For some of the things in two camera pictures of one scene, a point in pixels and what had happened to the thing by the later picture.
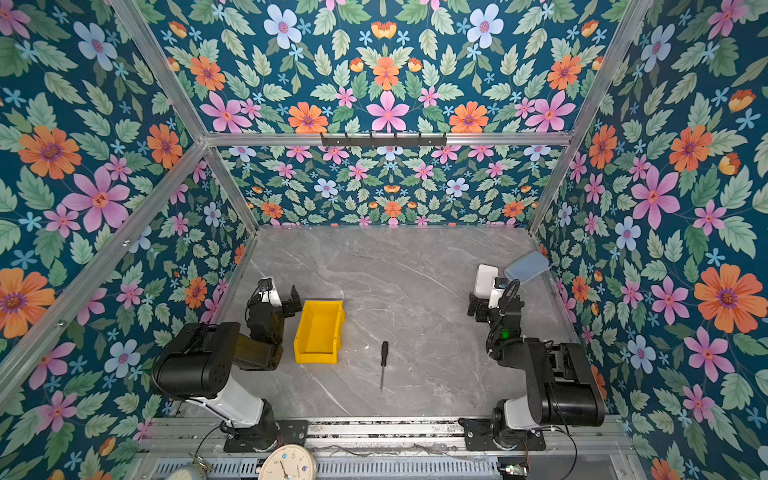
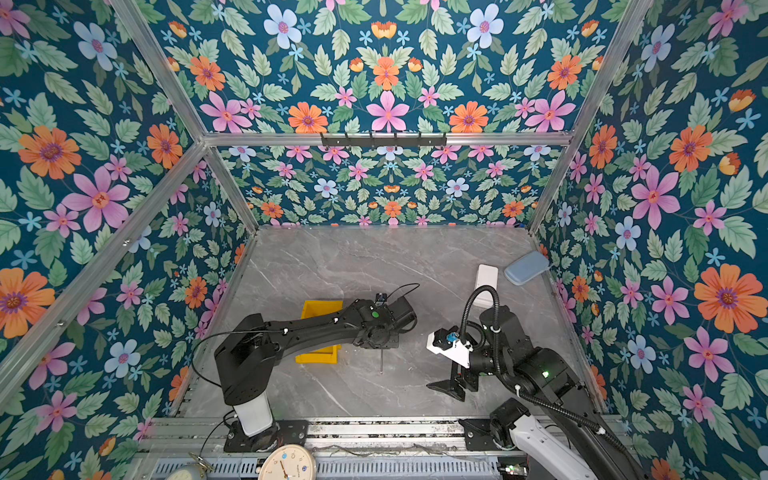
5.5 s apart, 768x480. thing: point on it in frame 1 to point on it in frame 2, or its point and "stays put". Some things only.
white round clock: (289, 462) stays put
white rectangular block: (484, 280) stays put
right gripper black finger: (473, 300) to (452, 387)
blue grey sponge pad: (527, 266) stays put
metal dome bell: (185, 472) stays put
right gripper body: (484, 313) to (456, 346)
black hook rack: (384, 141) stays put
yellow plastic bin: (319, 336) stays put
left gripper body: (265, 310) to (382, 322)
